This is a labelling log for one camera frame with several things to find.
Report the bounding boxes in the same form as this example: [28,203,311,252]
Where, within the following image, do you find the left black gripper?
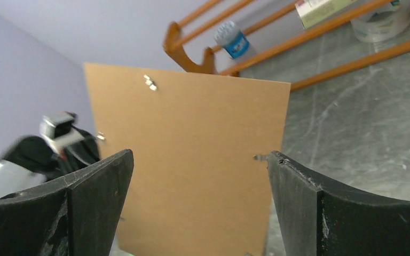
[58,129,100,174]

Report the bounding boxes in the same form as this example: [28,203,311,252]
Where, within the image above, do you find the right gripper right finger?
[267,151,410,255]

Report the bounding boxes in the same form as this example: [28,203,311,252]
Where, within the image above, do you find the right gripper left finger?
[0,149,134,255]

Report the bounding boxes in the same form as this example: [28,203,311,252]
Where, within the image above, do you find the brown cardboard backing board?
[84,63,290,255]

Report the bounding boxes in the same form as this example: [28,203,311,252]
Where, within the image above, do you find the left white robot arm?
[0,130,100,199]

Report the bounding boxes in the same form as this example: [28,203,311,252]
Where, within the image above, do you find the orange wooden shelf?
[163,1,410,91]

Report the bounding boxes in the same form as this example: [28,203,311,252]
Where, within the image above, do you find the blue white tape roll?
[214,20,256,63]

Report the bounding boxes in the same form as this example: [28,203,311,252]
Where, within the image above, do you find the white red small box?
[295,0,355,29]

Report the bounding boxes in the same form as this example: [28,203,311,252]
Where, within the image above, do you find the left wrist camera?
[40,111,85,154]

